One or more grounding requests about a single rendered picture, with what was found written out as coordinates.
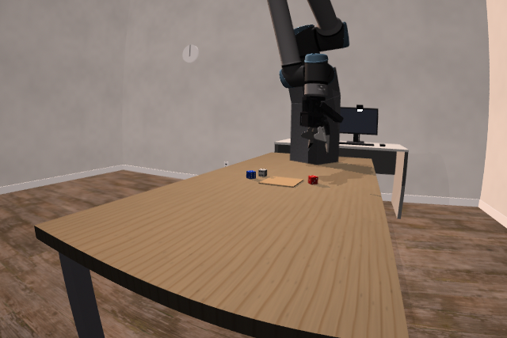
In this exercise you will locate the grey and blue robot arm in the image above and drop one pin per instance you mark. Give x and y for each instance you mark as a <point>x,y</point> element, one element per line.
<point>329,34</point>

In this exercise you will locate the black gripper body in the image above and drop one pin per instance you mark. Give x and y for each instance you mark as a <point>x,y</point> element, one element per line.
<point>312,119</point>

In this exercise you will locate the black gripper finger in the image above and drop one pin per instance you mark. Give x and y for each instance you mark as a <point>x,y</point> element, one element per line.
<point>309,134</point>
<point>323,134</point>

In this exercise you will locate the blue die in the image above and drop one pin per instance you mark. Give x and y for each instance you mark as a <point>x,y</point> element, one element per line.
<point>251,174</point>

